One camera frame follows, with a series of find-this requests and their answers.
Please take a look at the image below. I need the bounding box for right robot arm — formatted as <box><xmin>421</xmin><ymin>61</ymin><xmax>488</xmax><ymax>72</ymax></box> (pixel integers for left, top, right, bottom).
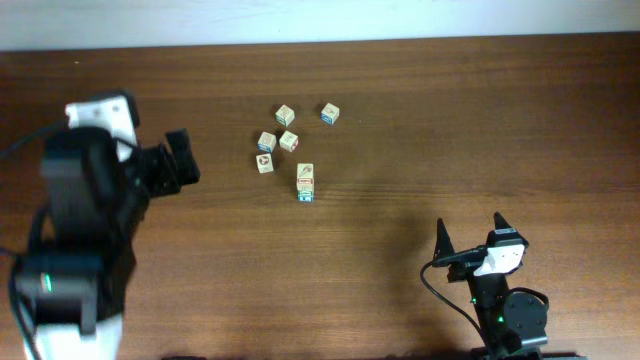
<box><xmin>429</xmin><ymin>212</ymin><xmax>549</xmax><ymax>359</ymax></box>

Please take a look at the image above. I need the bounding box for wooden block red 6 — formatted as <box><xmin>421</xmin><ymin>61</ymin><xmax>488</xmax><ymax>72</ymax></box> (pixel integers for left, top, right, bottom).
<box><xmin>296</xmin><ymin>163</ymin><xmax>315</xmax><ymax>185</ymax></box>

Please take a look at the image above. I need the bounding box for wooden block green letter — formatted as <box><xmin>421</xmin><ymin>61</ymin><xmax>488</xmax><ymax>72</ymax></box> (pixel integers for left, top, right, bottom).
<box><xmin>296</xmin><ymin>183</ymin><xmax>314</xmax><ymax>192</ymax></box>

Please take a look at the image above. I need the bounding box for wooden block K blue 2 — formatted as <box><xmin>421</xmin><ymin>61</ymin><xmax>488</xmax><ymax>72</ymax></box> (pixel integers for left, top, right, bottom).
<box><xmin>297</xmin><ymin>190</ymin><xmax>314</xmax><ymax>197</ymax></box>

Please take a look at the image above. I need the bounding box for wooden block green N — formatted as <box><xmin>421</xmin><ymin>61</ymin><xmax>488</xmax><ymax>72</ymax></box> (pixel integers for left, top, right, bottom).
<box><xmin>279</xmin><ymin>131</ymin><xmax>299</xmax><ymax>152</ymax></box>

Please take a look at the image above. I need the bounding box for wooden block soccer ball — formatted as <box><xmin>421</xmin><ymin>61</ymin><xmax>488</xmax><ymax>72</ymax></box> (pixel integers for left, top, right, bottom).
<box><xmin>256</xmin><ymin>153</ymin><xmax>274</xmax><ymax>174</ymax></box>

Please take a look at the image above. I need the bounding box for wooden block green V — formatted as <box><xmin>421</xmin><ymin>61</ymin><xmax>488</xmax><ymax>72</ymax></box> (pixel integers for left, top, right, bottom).
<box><xmin>275</xmin><ymin>105</ymin><xmax>295</xmax><ymax>127</ymax></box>

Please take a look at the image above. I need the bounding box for wooden block pretzel blue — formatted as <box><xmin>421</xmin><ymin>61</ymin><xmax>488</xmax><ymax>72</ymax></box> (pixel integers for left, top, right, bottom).
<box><xmin>257</xmin><ymin>132</ymin><xmax>278</xmax><ymax>153</ymax></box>

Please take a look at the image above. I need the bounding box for wooden block blue D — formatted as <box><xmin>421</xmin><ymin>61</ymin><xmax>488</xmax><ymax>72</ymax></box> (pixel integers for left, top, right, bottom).
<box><xmin>321</xmin><ymin>103</ymin><xmax>340</xmax><ymax>125</ymax></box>

